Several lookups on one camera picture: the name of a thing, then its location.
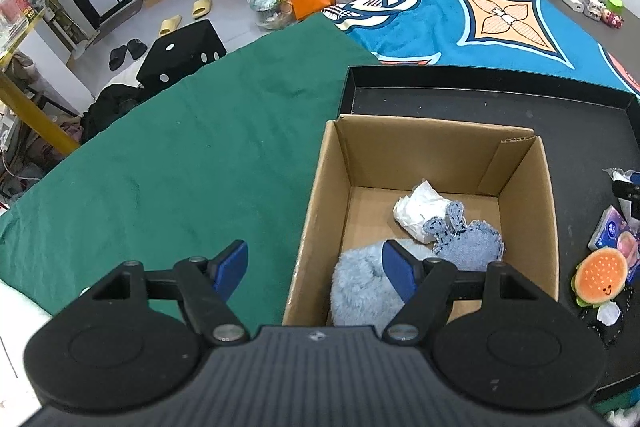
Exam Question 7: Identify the white cloth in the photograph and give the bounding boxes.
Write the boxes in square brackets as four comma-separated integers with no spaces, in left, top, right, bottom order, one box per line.
[0,279,56,408]

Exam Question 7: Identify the black tray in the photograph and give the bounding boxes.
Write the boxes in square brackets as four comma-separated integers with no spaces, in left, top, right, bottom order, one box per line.
[339,66,640,408]

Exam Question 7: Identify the burger plush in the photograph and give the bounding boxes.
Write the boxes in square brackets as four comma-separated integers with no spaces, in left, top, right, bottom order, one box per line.
[572,248,628,308]

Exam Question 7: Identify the brown cardboard box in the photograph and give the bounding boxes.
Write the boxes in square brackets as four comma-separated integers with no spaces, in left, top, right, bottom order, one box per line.
[282,114,560,328]

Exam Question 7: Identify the purple tissue packet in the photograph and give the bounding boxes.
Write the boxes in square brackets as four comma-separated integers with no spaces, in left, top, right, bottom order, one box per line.
[587,206,628,253]

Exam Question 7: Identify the blue patterned blanket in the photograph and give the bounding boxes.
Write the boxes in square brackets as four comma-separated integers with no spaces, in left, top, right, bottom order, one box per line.
[322,0,640,100]

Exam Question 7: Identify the blue knitted toy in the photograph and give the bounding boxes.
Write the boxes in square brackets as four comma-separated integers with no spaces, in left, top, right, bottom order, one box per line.
[424,202,505,272]

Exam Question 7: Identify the clear plastic bag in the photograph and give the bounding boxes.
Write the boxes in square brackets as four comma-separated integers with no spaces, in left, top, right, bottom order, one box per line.
[250,0,293,30]

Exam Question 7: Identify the black stool white dots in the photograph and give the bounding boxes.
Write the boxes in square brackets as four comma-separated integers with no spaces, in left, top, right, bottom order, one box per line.
[137,19,228,95]

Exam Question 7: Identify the pink white packet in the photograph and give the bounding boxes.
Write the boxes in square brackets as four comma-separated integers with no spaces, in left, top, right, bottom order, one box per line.
[617,229,640,284]

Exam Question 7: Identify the fluffy blue plush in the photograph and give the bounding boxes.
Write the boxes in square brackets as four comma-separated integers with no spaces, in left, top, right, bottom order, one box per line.
[331,241,436,328]

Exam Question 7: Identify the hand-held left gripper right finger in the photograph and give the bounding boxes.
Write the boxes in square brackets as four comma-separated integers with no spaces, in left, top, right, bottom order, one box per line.
[382,240,558,348]

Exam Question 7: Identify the black lace trimmed pad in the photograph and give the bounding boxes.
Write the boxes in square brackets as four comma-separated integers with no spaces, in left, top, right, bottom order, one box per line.
[580,302,632,349]

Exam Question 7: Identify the yellow legged table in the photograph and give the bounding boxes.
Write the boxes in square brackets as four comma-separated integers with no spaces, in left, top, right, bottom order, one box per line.
[0,4,81,155]

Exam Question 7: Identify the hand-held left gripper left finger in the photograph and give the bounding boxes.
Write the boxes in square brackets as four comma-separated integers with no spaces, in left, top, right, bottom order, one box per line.
[80,240,251,348]

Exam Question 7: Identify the black clothes pile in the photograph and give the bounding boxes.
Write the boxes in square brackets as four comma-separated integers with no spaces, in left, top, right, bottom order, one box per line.
[80,84,146,142]

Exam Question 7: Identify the green bedsheet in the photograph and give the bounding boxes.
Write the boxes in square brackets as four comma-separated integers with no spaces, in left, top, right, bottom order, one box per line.
[0,14,383,328]

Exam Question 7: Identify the grey bench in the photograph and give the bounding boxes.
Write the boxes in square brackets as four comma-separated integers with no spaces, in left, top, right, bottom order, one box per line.
[540,0,640,98]

